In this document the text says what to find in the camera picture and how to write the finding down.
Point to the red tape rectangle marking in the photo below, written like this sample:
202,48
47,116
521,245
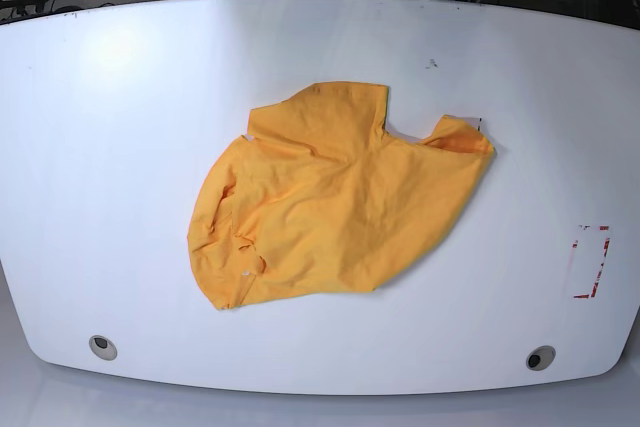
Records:
587,260

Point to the right table grommet hole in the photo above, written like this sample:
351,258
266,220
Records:
541,358

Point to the yellow T-shirt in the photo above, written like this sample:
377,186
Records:
318,197

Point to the table grommet hole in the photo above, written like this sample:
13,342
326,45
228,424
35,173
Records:
103,348
541,358

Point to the left table grommet hole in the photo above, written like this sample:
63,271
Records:
103,348

